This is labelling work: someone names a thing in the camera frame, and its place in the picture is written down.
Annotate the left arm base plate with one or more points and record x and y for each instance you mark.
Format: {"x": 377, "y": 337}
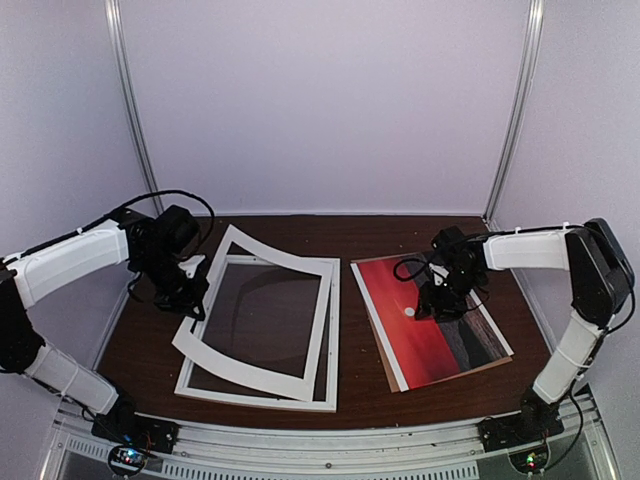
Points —
{"x": 124, "y": 425}

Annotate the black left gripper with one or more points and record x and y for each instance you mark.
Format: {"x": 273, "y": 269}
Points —
{"x": 185, "y": 304}

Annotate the aluminium corner post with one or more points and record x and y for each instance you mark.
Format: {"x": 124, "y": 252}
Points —
{"x": 117, "y": 37}
{"x": 527, "y": 69}

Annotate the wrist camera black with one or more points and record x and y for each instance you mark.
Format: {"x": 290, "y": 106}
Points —
{"x": 176, "y": 228}
{"x": 447, "y": 239}

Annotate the controller board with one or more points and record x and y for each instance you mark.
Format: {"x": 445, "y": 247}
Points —
{"x": 530, "y": 461}
{"x": 125, "y": 460}

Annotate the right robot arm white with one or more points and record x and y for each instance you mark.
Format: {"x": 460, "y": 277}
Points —
{"x": 600, "y": 276}

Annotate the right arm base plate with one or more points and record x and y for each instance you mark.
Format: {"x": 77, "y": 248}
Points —
{"x": 531, "y": 423}

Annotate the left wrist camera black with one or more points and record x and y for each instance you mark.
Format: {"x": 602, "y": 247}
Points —
{"x": 176, "y": 228}

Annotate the red and dark photo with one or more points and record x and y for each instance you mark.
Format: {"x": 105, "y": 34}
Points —
{"x": 423, "y": 351}

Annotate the white picture frame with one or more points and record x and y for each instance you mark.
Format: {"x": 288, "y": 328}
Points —
{"x": 332, "y": 370}

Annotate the left controller board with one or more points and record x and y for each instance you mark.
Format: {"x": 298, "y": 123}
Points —
{"x": 125, "y": 460}

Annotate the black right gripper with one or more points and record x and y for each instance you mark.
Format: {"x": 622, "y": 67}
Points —
{"x": 427, "y": 299}

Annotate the aluminium front rail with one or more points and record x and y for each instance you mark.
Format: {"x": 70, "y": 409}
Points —
{"x": 451, "y": 450}

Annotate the right controller board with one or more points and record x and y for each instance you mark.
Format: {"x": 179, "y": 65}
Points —
{"x": 530, "y": 461}

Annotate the white mat board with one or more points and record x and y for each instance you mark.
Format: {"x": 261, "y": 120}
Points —
{"x": 270, "y": 380}

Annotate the brown backing board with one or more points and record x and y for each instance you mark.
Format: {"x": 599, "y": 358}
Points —
{"x": 394, "y": 385}

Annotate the clear acrylic sheet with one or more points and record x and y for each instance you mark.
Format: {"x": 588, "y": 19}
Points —
{"x": 263, "y": 316}

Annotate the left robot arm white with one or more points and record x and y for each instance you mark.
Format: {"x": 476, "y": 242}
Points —
{"x": 47, "y": 291}

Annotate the aluminium corner post right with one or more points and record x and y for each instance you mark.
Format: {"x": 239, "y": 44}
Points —
{"x": 527, "y": 69}

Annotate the aluminium corner post left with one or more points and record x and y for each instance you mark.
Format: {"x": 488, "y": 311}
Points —
{"x": 117, "y": 37}

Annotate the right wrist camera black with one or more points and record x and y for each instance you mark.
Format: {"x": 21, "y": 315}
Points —
{"x": 447, "y": 239}

